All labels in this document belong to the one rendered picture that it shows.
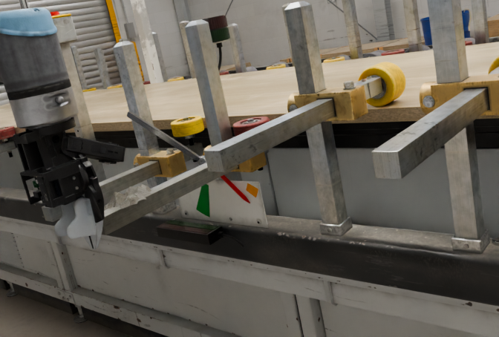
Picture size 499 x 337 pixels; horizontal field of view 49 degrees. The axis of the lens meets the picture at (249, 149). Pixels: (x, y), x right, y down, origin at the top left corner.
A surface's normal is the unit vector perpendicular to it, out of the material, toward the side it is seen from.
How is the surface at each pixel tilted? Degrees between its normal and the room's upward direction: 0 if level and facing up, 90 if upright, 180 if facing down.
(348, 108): 90
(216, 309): 90
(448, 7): 90
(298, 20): 90
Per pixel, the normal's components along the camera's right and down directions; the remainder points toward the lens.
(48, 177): 0.76, 0.00
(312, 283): -0.63, 0.30
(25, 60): 0.21, 0.19
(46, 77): 0.57, 0.08
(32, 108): -0.01, 0.24
